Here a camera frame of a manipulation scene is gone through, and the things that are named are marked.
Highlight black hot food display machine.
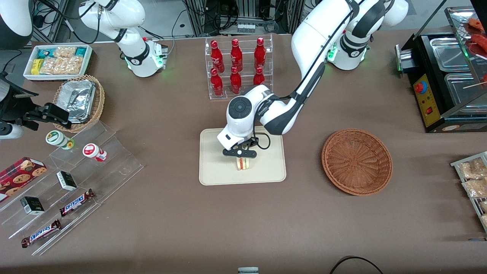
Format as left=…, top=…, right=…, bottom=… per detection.
left=395, top=5, right=487, bottom=134

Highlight black looped cable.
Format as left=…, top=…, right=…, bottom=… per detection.
left=329, top=256, right=384, bottom=274

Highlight red cookie box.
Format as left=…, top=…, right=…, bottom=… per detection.
left=0, top=156, right=48, bottom=202

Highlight clear acrylic bottle rack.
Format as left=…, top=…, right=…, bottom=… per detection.
left=205, top=33, right=274, bottom=100

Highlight light wicker basket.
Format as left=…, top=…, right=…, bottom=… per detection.
left=53, top=75, right=105, bottom=133

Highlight brown wicker basket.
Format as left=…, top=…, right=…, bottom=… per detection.
left=321, top=128, right=393, bottom=196

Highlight white snack bin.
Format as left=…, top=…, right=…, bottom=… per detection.
left=23, top=44, right=93, bottom=82

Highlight small black box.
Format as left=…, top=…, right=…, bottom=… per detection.
left=56, top=170, right=78, bottom=192
left=19, top=196, right=45, bottom=216

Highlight clear bag of crackers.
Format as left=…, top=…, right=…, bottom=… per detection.
left=53, top=46, right=77, bottom=59
left=40, top=56, right=83, bottom=75

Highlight Snickers chocolate bar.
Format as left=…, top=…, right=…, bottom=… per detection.
left=21, top=219, right=62, bottom=249
left=59, top=188, right=96, bottom=218

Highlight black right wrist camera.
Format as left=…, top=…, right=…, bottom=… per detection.
left=14, top=102, right=73, bottom=131

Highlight red lid yogurt bottle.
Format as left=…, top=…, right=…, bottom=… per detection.
left=82, top=143, right=108, bottom=162

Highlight cream rectangular tray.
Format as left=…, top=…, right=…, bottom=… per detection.
left=199, top=127, right=287, bottom=186

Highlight green lid yogurt bottle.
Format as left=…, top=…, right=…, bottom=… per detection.
left=45, top=130, right=75, bottom=150

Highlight clear acrylic step shelf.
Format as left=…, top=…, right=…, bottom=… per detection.
left=0, top=121, right=145, bottom=256

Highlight stacked aluminium foil trays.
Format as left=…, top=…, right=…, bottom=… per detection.
left=57, top=80, right=96, bottom=124

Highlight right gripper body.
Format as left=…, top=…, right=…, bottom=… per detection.
left=0, top=74, right=13, bottom=123

